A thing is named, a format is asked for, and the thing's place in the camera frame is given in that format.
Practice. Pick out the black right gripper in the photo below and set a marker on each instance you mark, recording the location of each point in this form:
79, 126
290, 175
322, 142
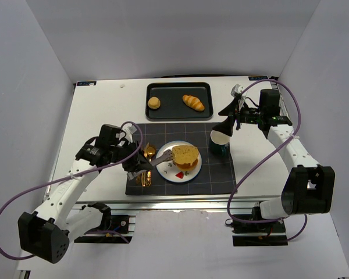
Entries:
238, 117

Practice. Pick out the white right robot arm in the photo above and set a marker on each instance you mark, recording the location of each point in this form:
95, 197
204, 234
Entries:
309, 187

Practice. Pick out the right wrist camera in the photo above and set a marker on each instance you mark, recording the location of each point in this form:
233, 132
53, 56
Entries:
237, 92

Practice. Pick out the white watermelon plate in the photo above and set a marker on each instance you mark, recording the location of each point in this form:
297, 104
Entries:
171, 172

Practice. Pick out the striped orange croissant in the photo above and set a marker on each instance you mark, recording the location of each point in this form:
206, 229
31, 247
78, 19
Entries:
193, 102

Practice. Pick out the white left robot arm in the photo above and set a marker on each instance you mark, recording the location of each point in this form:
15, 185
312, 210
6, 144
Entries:
49, 229

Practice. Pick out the black baking tray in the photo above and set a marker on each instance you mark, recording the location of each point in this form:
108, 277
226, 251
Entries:
172, 106

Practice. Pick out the silver slotted spatula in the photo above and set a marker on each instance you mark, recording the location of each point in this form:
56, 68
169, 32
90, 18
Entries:
166, 157

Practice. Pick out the orange glazed donut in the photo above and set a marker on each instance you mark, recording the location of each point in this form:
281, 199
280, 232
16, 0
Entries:
186, 166

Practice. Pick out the round beige bun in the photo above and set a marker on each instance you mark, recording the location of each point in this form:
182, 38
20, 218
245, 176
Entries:
154, 103

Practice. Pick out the dark grid placemat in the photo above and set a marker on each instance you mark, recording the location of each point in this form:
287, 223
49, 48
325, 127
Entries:
216, 176

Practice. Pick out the brown bread slice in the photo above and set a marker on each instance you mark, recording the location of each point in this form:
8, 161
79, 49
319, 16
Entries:
185, 154

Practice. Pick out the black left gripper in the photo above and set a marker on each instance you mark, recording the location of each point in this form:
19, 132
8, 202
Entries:
132, 163

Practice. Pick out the dark green cup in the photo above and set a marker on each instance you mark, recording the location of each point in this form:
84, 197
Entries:
218, 149

